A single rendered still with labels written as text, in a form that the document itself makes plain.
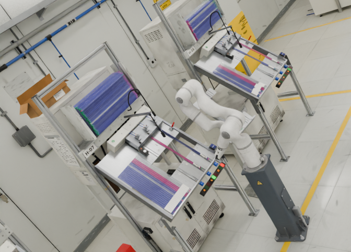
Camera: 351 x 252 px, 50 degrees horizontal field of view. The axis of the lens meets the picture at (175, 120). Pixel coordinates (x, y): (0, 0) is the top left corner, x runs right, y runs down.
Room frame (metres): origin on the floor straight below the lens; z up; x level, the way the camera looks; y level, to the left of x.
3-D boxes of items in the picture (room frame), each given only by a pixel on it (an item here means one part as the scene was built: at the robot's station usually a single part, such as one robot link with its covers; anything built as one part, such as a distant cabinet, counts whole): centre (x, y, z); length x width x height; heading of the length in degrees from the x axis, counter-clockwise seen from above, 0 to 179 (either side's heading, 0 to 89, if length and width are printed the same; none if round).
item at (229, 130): (2.33, -0.29, 1.00); 0.19 x 0.12 x 0.24; 130
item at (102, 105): (2.95, 0.39, 1.52); 0.51 x 0.13 x 0.27; 127
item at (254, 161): (2.35, -0.32, 0.79); 0.19 x 0.19 x 0.18
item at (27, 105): (3.13, 0.66, 1.82); 0.68 x 0.30 x 0.20; 127
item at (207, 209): (3.01, 0.51, 0.31); 0.70 x 0.65 x 0.62; 127
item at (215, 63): (3.76, -0.76, 0.65); 1.01 x 0.73 x 1.29; 37
